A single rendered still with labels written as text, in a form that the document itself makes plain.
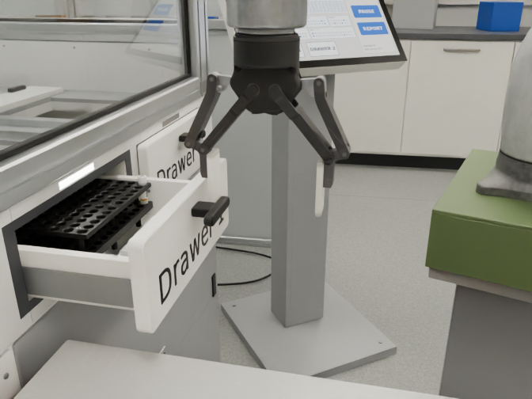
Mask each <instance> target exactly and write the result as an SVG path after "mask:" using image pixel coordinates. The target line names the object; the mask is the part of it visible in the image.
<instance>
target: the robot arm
mask: <svg viewBox="0 0 532 399"><path fill-rule="evenodd" d="M226 23H227V25H228V26H229V27H231V28H235V29H238V32H236V33H235V36H233V37H234V72H233V75H232V76H231V75H226V74H222V73H221V72H220V71H215V72H214V73H212V74H209V75H208V76H207V88H206V93H205V96H204V98H203V100H202V103H201V105H200V107H199V110H198V112H197V113H196V117H195V119H194V120H193V123H192V126H191V127H190V130H189V132H188V134H187V137H186V139H185V141H184V146H185V147H186V148H188V149H191V148H192V149H193V150H196V151H197V152H198V153H199V162H200V174H201V177H202V178H207V185H208V202H213V203H216V202H217V201H218V199H219V198H220V197H221V188H220V162H219V148H214V149H212V148H213V147H214V145H215V144H216V143H217V142H218V141H219V140H220V139H221V138H222V136H223V135H224V134H225V133H226V132H227V130H228V129H229V128H230V127H231V126H232V124H233V123H234V122H235V121H236V119H237V118H238V117H239V116H240V115H241V114H242V113H243V112H244V111H245V110H246V109H247V110H248V111H249V112H251V113H252V114H261V113H267V114H269V115H275V116H278V114H280V113H282V112H284V113H285V114H286V115H287V117H288V118H289V119H290V120H292V121H293V122H294V124H295V125H296V126H297V128H298V129H299V130H300V131H301V133H302V134H303V135H304V136H305V137H306V139H307V140H308V142H309V143H310V144H311V146H312V147H313V148H314V149H315V150H316V151H317V153H318V154H319V155H320V157H319V159H318V161H317V180H316V199H315V216H316V217H320V216H321V214H322V212H323V209H324V197H325V188H331V187H332V185H333V181H334V170H335V162H336V161H338V160H341V159H347V158H348V157H349V155H350V152H351V147H350V144H349V142H348V139H347V137H346V135H345V133H344V130H343V128H342V126H341V124H340V121H339V119H338V117H337V115H336V112H335V110H334V108H333V105H332V103H331V101H330V99H329V96H328V92H327V80H326V77H325V76H324V75H319V76H317V77H316V78H302V77H301V74H300V72H299V54H300V36H299V35H298V33H296V32H295V29H300V28H303V27H305V26H306V23H307V0H226ZM227 86H231V88H232V90H233V91H234V92H235V93H236V95H237V97H238V100H237V101H236V102H235V103H234V105H233V106H232V107H231V108H230V110H229V111H228V113H227V114H226V115H225V116H224V117H223V118H222V120H221V121H220V122H219V123H218V125H217V126H216V127H215V128H214V130H213V131H212V132H211V133H210V134H209V136H207V137H206V139H205V140H204V139H202V138H201V136H202V134H203V132H204V130H205V128H206V126H207V123H208V121H209V119H210V117H211V114H212V112H213V111H214V109H215V106H216V104H217V102H218V100H219V97H220V94H221V93H222V92H224V91H225V90H226V88H227ZM301 89H306V90H307V92H308V94H309V95H310V96H311V97H314V99H315V102H316V105H317V107H318V110H319V112H320V114H321V117H322V119H323V120H324V122H325V126H326V127H327V129H328V132H329V134H330V136H331V138H332V141H333V143H334V145H335V148H332V146H331V145H330V144H329V142H328V141H327V140H326V138H325V137H324V136H323V134H322V133H321V132H320V131H319V130H318V128H317V127H316V126H315V124H314V123H313V121H312V120H311V119H310V118H309V117H308V116H307V114H306V113H305V112H304V110H303V108H302V106H301V105H300V104H299V102H298V101H297V100H296V96H297V95H298V93H299V92H300V91H301ZM476 192H477V193H479V194H481V195H485V196H500V197H506V198H510V199H515V200H523V201H527V202H532V27H531V28H530V30H529V32H528V33H527V34H526V36H525V38H524V40H523V42H522V43H521V45H520V47H519V50H518V52H517V54H516V57H515V60H514V62H513V65H512V68H511V74H510V78H509V81H508V85H507V92H506V97H505V102H504V107H503V119H502V127H501V140H500V150H499V153H498V156H497V158H496V165H495V166H494V167H493V168H492V170H491V171H490V173H489V174H488V175H487V177H486V178H485V179H483V180H480V181H478V182H477V187H476Z"/></svg>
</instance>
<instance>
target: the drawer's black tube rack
mask: <svg viewBox="0 0 532 399"><path fill-rule="evenodd" d="M137 183H138V181H129V180H110V179H100V178H96V179H95V180H93V181H91V182H89V183H88V184H87V185H85V186H84V187H82V188H80V189H79V190H77V191H76V192H74V193H73V194H71V195H70V196H68V197H67V198H65V199H63V200H62V201H60V202H59V203H57V204H56V205H54V206H53V207H51V208H49V209H48V210H46V211H45V212H44V213H42V214H40V215H38V216H37V217H35V218H34V219H33V220H31V221H29V222H27V223H26V224H24V225H23V226H22V227H20V228H19V229H17V230H15V235H16V239H17V244H18V245H31V246H39V247H46V248H53V249H66V250H74V251H81V252H88V253H102V254H103V253H104V252H105V251H107V250H108V249H109V248H110V247H112V249H113V250H115V249H118V246H117V241H118V240H119V239H120V238H121V237H122V236H123V235H124V234H125V233H126V232H128V231H129V230H130V228H132V227H133V225H135V224H136V226H137V227H140V226H142V223H141V218H142V217H143V216H144V215H145V214H146V213H148V212H149V211H150V210H151V209H152V208H153V201H148V203H146V204H141V201H140V200H139V198H137V199H136V200H135V201H133V202H132V203H131V204H129V205H128V206H127V207H126V208H124V209H123V210H122V211H121V212H120V213H119V214H118V215H117V216H115V217H114V218H113V219H112V220H110V221H109V222H108V223H106V224H105V225H104V226H103V227H101V228H100V229H99V230H98V231H97V232H96V233H95V234H94V235H92V236H91V237H90V238H89V239H87V240H85V239H77V238H72V233H73V232H74V231H76V230H77V229H81V227H80V226H82V225H83V224H85V223H86V222H88V221H89V220H90V219H91V218H92V217H93V216H95V215H96V214H98V213H99V212H100V211H102V210H103V209H104V208H106V207H107V206H108V205H114V204H112V202H113V201H114V200H116V199H117V198H119V197H120V196H121V195H123V194H124V193H125V192H126V191H127V190H129V189H130V188H132V187H133V186H136V185H137Z"/></svg>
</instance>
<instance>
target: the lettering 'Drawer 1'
mask: <svg viewBox="0 0 532 399"><path fill-rule="evenodd" d="M205 228H206V229H207V232H206V233H205V234H204V235H203V231H204V229H205ZM207 233H208V228H207V226H204V227H203V230H202V245H203V246H205V245H206V244H207V241H208V238H207V240H206V242H205V243H204V242H203V239H204V237H205V236H206V235H207ZM195 244H196V252H197V256H198V255H199V251H200V233H198V248H197V243H196V238H195V239H194V247H193V251H192V244H190V250H191V254H192V262H193V261H194V260H195ZM184 254H186V258H185V259H184V261H183V263H182V265H181V274H182V275H184V274H185V273H186V271H187V269H188V252H187V251H184V252H183V253H182V255H181V259H182V258H183V256H184ZM185 261H187V264H186V269H185V270H184V271H183V266H184V263H185ZM179 262H180V261H179V259H178V260H177V262H176V263H175V264H174V266H173V268H174V279H175V286H176V285H177V272H176V270H177V264H178V263H179ZM165 272H168V273H169V290H168V292H167V294H166V296H165V297H164V298H163V290H162V276H163V275H164V273H165ZM159 283H160V292H161V304H163V303H164V301H165V300H166V299H167V297H168V295H169V292H170V290H171V285H172V276H171V271H170V269H169V268H165V269H164V270H163V271H162V273H161V274H160V275H159Z"/></svg>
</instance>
